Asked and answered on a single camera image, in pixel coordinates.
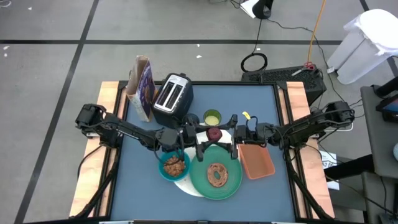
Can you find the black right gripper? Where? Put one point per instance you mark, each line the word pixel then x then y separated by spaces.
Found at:
pixel 253 134

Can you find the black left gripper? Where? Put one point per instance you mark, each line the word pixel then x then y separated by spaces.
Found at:
pixel 177 138

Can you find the red apple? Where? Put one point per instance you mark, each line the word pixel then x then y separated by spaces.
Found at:
pixel 214 134

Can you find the green glass cup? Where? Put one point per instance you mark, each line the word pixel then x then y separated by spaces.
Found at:
pixel 212 119

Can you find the brown bagel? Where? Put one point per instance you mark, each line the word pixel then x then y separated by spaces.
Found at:
pixel 213 179

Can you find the purple cereal box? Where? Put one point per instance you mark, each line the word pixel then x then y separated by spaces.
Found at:
pixel 143 93

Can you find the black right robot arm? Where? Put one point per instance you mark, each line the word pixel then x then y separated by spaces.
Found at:
pixel 311 127

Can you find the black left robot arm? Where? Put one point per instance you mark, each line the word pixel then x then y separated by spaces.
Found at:
pixel 124 130

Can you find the yellow tape tag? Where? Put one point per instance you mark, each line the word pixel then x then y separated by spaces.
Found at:
pixel 246 114

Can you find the orange plastic tray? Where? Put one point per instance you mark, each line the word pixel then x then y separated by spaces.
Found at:
pixel 258 161

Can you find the brown cereal flakes heap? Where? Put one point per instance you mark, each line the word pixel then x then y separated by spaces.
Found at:
pixel 174 168

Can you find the green plastic plate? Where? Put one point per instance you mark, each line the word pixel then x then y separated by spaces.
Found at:
pixel 230 186

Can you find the black toaster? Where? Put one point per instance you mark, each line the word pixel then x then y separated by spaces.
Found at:
pixel 174 93

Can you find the white round woven placemat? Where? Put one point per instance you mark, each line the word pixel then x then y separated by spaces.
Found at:
pixel 185 188

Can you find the teal plastic bowl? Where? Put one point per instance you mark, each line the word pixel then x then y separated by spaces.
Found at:
pixel 164 175

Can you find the black perforated computer case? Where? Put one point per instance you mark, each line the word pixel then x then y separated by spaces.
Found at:
pixel 280 77

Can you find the wooden side board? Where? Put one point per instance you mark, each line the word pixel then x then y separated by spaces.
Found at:
pixel 93 174
pixel 311 174

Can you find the white printed paper sheet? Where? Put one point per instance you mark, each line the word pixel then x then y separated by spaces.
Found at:
pixel 329 158

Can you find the black curved stand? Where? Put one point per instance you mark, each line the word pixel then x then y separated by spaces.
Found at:
pixel 264 9

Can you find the grey side desk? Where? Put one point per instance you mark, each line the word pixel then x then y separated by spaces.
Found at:
pixel 382 140

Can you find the white trash bin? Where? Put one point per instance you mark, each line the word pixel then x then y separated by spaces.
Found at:
pixel 363 46

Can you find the black tablet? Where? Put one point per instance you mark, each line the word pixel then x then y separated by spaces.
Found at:
pixel 390 107

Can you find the black table frame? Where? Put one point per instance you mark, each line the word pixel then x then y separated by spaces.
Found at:
pixel 217 83

